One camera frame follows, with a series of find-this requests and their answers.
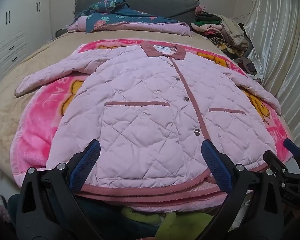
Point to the basket of mixed clothes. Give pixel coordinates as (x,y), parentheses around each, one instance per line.
(247,67)

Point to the pink quilted jacket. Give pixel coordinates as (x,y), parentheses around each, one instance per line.
(140,105)

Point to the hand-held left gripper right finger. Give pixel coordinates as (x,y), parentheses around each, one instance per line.
(216,165)

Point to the beige bed cover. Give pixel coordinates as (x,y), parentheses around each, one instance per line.
(15,80)

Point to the dark blue floral quilt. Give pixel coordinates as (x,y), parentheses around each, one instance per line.
(125,17)

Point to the person's teal fuzzy clothing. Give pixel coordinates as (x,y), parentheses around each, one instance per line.
(110,220)

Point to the white wardrobe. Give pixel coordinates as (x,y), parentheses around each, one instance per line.
(12,30)

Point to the pink plush item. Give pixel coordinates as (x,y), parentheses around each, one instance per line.
(200,10)

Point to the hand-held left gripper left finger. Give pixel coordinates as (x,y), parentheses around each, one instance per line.
(86,165)

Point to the pink printed blanket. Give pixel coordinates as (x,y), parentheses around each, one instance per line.
(40,130)

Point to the white satin curtain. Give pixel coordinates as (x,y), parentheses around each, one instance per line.
(277,42)

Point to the grey quilted headboard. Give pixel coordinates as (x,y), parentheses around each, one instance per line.
(152,3)

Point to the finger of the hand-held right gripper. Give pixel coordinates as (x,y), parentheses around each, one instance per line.
(273,160)
(291,145)

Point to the pile of folded clothes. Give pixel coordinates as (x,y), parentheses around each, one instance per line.
(222,30)

